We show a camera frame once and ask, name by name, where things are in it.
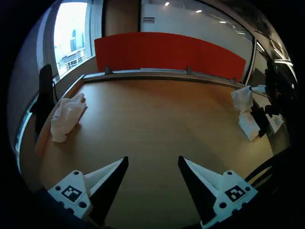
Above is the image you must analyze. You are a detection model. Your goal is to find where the red desk screen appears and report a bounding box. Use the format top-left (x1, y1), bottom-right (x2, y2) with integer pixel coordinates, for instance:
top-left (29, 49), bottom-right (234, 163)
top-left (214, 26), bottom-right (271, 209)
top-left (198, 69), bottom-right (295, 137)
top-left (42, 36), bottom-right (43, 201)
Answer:
top-left (94, 32), bottom-right (247, 83)

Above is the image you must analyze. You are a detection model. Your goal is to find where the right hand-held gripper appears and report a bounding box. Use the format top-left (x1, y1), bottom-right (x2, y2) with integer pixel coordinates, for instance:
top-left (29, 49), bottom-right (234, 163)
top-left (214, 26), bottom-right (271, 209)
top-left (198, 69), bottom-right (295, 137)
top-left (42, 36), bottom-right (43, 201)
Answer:
top-left (249, 60), bottom-right (283, 97)

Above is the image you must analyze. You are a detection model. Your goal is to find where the heap of white towels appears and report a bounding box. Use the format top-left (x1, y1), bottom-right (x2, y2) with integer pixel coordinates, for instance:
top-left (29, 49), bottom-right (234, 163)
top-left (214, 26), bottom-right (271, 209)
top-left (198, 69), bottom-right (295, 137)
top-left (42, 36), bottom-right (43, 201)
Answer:
top-left (50, 92), bottom-right (88, 143)

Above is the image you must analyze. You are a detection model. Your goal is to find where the black cable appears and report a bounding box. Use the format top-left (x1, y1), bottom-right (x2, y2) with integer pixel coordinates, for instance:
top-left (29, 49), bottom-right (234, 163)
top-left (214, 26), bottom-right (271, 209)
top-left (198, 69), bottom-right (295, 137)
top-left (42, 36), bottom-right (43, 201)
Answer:
top-left (245, 163), bottom-right (274, 187)

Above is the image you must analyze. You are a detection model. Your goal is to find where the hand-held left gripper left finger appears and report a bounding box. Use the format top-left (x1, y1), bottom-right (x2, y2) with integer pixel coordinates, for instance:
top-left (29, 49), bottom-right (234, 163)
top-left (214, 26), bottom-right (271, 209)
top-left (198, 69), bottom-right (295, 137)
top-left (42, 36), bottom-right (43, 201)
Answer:
top-left (47, 156), bottom-right (129, 226)

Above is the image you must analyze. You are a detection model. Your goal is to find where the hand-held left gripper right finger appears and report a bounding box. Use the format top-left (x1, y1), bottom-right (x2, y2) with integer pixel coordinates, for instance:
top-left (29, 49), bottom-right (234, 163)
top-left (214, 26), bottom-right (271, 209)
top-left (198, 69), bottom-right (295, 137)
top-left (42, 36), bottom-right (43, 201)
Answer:
top-left (178, 156), bottom-right (258, 229)

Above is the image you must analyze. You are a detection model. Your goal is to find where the stack of white towels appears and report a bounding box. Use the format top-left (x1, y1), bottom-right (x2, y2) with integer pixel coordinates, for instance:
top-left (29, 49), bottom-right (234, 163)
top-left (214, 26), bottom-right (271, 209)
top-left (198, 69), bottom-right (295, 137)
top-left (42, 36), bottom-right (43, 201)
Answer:
top-left (238, 111), bottom-right (261, 142)

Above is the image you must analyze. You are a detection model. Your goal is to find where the black office chair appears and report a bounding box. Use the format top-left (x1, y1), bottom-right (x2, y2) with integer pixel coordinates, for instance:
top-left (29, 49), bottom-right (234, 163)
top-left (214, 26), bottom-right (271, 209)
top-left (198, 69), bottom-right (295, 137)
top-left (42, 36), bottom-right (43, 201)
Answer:
top-left (30, 63), bottom-right (57, 135)

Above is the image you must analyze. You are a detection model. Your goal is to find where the white towel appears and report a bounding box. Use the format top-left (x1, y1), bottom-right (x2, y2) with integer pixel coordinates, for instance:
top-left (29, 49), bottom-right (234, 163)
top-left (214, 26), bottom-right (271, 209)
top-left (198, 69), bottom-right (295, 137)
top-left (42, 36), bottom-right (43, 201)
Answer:
top-left (230, 86), bottom-right (254, 116)

